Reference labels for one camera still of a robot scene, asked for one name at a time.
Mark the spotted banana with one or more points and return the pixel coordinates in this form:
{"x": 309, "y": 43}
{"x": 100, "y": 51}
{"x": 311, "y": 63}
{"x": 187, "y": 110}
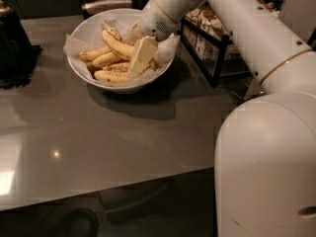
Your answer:
{"x": 117, "y": 67}
{"x": 117, "y": 77}

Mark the front spotted banana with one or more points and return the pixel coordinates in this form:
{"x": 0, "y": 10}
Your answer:
{"x": 117, "y": 77}

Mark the small upright banana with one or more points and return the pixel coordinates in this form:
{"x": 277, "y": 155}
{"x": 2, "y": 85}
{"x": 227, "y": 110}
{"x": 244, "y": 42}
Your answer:
{"x": 111, "y": 30}

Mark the clear acrylic sign holder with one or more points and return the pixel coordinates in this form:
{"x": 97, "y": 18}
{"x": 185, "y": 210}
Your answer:
{"x": 298, "y": 14}

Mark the left short banana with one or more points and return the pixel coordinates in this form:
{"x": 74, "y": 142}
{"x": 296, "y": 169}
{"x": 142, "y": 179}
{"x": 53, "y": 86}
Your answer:
{"x": 92, "y": 54}

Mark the middle left banana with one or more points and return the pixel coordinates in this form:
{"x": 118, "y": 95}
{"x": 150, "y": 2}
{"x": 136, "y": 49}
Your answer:
{"x": 105, "y": 60}

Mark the white paper bowl liner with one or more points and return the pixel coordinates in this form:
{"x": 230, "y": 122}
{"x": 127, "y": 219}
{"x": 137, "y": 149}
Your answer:
{"x": 74, "y": 46}

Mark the silver metal container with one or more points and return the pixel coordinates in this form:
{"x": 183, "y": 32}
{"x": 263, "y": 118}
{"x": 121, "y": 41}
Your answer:
{"x": 98, "y": 6}

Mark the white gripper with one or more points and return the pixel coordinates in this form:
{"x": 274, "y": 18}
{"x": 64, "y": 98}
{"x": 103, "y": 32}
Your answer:
{"x": 154, "y": 23}

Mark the white bowl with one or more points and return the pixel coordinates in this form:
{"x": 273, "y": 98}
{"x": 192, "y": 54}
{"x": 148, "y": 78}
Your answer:
{"x": 98, "y": 23}

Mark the black coffee appliance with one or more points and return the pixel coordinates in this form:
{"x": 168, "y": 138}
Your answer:
{"x": 16, "y": 51}

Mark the center spotted banana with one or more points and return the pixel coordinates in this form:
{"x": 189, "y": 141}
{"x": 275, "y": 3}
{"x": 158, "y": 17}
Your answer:
{"x": 117, "y": 67}

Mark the black wire tea rack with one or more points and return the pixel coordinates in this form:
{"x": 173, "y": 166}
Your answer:
{"x": 211, "y": 46}

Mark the large top banana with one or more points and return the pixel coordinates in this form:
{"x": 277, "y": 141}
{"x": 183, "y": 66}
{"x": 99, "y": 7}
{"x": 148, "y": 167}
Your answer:
{"x": 120, "y": 48}

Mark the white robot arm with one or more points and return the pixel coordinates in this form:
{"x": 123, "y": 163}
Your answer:
{"x": 265, "y": 155}

